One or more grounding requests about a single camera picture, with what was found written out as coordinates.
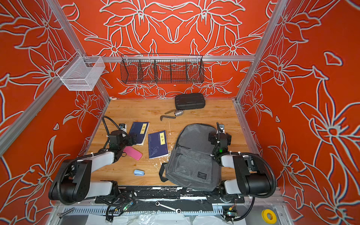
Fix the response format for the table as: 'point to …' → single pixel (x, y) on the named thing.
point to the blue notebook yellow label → (157, 145)
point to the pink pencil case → (133, 153)
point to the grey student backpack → (190, 164)
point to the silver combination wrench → (177, 210)
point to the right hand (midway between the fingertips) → (218, 131)
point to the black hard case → (189, 101)
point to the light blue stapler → (138, 173)
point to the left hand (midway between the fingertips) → (128, 133)
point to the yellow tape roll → (265, 216)
